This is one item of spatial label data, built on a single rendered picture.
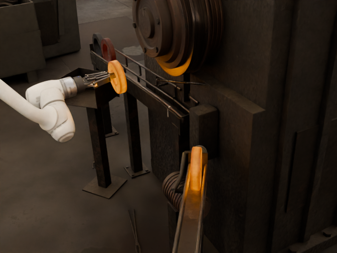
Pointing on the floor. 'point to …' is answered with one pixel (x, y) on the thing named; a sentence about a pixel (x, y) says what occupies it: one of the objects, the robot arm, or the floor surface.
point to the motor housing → (175, 201)
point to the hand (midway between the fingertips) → (116, 74)
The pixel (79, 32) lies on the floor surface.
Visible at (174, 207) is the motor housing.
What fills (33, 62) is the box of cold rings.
